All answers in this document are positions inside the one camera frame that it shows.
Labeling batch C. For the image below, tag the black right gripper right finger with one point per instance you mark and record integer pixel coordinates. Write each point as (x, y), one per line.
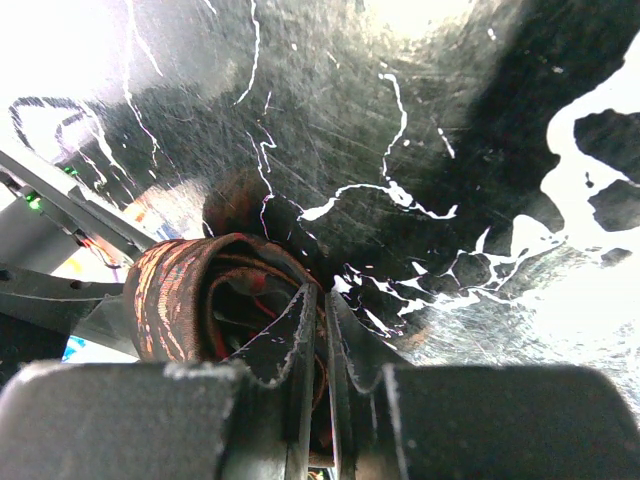
(395, 420)

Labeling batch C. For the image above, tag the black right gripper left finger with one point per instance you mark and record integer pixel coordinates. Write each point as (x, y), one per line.
(245, 418)

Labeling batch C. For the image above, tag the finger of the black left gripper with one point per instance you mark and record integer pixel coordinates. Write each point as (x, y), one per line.
(54, 303)

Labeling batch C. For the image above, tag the brown floral long tie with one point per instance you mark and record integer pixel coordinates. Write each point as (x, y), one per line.
(205, 299)

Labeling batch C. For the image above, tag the black marble pattern mat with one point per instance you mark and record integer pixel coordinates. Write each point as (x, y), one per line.
(466, 172)

